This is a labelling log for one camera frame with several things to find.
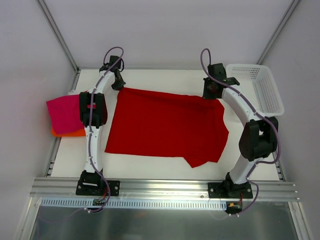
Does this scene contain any white plastic basket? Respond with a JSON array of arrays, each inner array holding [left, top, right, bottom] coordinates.
[[225, 63, 285, 117]]

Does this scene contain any left aluminium frame post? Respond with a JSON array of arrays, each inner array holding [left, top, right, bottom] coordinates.
[[36, 0, 80, 74]]

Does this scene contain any folded white t shirt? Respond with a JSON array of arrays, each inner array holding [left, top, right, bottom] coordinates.
[[67, 90, 77, 96]]

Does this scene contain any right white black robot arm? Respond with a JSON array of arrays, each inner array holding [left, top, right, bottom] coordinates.
[[203, 63, 278, 199]]

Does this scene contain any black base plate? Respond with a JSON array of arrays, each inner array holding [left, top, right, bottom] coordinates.
[[75, 180, 121, 197], [207, 182, 253, 199]]

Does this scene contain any right aluminium frame post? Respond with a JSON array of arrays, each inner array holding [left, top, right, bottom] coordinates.
[[256, 0, 302, 65]]

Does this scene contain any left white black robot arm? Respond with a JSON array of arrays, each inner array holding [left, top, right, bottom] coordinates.
[[75, 55, 126, 196]]

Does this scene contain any folded orange t shirt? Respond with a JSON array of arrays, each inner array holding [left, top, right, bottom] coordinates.
[[50, 128, 86, 138]]

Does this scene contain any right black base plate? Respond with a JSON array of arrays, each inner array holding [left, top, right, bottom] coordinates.
[[207, 182, 253, 199]]

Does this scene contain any red t shirt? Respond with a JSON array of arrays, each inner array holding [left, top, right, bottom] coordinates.
[[105, 88, 229, 168]]

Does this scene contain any aluminium mounting rail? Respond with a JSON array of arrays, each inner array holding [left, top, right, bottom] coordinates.
[[30, 177, 302, 202]]

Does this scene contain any white slotted cable duct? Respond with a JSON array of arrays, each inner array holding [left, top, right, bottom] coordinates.
[[40, 197, 227, 211]]

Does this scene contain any folded pink t shirt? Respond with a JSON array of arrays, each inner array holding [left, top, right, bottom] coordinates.
[[46, 94, 85, 134]]

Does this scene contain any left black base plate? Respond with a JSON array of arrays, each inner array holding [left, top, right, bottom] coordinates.
[[75, 180, 121, 197]]

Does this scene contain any aluminium frame post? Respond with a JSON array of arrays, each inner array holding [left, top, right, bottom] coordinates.
[[256, 0, 302, 65], [36, 0, 80, 74]]

